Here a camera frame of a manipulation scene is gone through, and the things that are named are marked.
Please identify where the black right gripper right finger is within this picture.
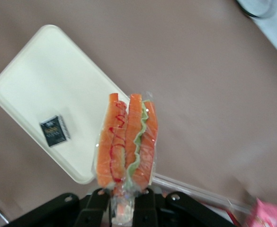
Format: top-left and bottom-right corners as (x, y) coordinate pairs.
(133, 186), (164, 227)

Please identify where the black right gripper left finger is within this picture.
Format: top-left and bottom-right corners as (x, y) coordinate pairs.
(74, 188), (111, 227)

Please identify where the triangle toy sandwich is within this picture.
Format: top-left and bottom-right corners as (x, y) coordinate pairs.
(90, 91), (159, 225)

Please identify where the cream plastic tray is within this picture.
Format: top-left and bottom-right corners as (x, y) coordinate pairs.
(0, 24), (129, 184)

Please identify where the clear acrylic tiered shelf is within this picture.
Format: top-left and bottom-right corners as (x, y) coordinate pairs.
(151, 174), (255, 227)

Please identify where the small black printed box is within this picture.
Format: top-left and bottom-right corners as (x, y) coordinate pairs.
(39, 114), (71, 148)

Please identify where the pink cartoon snack packet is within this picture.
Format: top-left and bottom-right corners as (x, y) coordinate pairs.
(243, 197), (277, 227)

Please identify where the round grey white object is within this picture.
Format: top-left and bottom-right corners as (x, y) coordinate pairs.
(235, 0), (277, 18)

